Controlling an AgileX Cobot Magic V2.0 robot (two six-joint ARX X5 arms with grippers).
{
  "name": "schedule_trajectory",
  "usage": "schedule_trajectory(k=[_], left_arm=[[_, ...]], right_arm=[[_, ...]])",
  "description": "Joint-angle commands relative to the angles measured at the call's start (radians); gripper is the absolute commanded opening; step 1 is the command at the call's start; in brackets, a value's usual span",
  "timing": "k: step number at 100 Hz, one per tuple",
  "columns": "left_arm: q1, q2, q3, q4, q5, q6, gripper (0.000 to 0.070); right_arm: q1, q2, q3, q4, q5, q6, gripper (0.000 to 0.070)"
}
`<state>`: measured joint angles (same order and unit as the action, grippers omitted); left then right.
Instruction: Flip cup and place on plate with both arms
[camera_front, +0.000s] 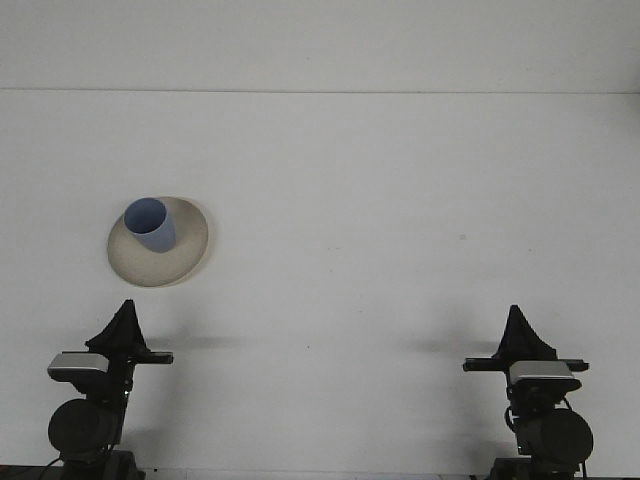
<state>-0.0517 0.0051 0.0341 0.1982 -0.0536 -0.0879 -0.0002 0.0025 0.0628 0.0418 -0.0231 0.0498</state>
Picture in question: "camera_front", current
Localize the pale blue cup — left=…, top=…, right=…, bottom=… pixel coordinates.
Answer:
left=123, top=197, right=176, bottom=255

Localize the pale round plate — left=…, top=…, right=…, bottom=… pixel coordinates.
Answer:
left=106, top=196, right=220, bottom=289

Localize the grey arm camera box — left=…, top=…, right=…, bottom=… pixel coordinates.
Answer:
left=507, top=360, right=582, bottom=394
left=47, top=351, right=110, bottom=384

